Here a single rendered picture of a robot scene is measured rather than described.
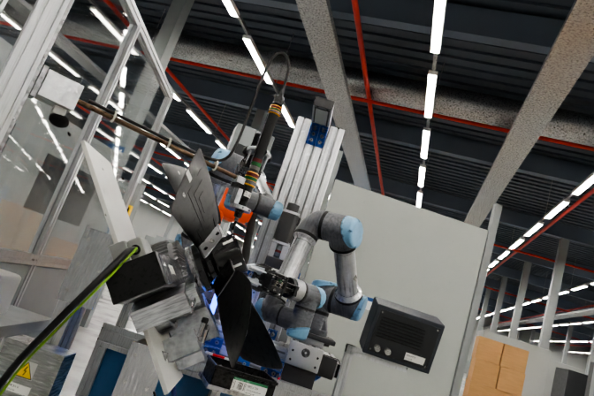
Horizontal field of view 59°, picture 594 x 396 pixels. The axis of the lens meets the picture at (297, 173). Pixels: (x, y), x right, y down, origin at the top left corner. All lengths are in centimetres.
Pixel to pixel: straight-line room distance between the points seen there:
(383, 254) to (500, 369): 625
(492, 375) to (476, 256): 596
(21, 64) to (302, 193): 153
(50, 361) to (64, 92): 66
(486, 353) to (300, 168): 735
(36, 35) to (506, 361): 890
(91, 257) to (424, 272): 252
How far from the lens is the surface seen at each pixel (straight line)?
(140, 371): 150
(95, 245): 153
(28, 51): 143
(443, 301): 365
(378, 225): 355
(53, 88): 143
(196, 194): 136
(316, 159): 261
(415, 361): 207
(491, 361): 958
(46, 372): 148
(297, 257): 199
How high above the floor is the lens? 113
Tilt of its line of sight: 13 degrees up
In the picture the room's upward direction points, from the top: 19 degrees clockwise
